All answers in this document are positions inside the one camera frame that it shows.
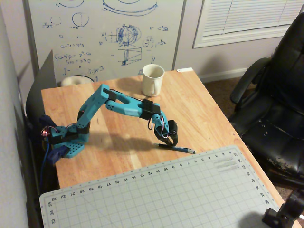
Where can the small white flat block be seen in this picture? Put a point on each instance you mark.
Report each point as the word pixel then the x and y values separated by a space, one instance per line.
pixel 184 69

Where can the cream ceramic mug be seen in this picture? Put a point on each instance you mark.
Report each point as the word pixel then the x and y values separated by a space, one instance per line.
pixel 152 83

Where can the white tape roll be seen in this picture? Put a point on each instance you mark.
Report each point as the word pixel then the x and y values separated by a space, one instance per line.
pixel 71 80

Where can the whiteboard with blue drawings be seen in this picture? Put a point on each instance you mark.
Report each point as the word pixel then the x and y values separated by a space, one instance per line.
pixel 95 21

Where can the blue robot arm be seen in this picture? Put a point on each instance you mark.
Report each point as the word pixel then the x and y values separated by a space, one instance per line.
pixel 128 108

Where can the dark blue table clamp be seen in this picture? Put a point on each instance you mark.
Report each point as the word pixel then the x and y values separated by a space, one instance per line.
pixel 57 154

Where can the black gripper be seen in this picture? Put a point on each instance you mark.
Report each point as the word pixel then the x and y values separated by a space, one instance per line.
pixel 171 137

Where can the black flat panel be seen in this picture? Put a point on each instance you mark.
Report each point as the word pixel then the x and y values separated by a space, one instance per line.
pixel 45 78

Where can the black leather office chair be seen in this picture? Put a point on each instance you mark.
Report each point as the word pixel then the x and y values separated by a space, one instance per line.
pixel 280 107

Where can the blue and silver pen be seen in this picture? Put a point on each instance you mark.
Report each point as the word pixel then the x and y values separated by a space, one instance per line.
pixel 177 148

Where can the grey cutting mat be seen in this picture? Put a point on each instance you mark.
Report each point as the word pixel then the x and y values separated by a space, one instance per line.
pixel 154 197

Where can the white window blinds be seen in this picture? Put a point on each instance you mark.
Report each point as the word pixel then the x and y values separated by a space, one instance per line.
pixel 249 16

